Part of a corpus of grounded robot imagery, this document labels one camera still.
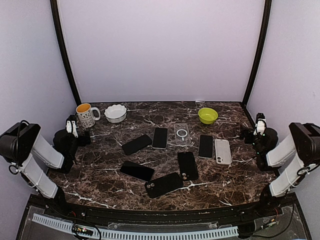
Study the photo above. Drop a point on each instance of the black frame post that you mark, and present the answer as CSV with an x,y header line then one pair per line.
x,y
63,51
258,52

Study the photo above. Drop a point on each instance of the small circuit board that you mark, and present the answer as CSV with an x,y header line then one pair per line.
x,y
81,230

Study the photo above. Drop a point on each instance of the white slotted cable duct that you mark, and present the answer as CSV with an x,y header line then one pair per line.
x,y
108,234

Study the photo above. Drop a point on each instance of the left black frame post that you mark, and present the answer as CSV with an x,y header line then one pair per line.
x,y
63,51

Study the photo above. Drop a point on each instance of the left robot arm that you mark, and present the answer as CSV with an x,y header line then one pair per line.
x,y
23,146

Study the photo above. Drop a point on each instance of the black silicone phone case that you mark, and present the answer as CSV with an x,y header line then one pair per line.
x,y
187,166

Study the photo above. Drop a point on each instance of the black phone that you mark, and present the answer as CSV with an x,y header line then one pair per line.
x,y
136,144
137,171

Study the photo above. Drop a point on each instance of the clear magsafe phone case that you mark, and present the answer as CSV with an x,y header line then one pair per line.
x,y
182,134

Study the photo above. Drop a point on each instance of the green bowl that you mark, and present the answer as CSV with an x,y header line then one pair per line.
x,y
207,115

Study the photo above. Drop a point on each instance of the white silicone phone case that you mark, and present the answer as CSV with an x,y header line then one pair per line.
x,y
222,152

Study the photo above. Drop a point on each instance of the patterned mug yellow inside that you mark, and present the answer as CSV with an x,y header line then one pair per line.
x,y
88,115

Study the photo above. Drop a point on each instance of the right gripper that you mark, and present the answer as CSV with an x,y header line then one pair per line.
x,y
249,131

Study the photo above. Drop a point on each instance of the right black frame post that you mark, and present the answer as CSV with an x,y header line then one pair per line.
x,y
258,52

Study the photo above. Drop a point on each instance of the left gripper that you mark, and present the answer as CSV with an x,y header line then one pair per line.
x,y
82,142

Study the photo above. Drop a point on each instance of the black front table rail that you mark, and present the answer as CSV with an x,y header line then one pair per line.
x,y
239,214

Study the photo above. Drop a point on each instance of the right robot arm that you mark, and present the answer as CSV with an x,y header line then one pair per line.
x,y
299,152

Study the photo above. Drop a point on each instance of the white scalloped bowl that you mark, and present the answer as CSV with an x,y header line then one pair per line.
x,y
116,113

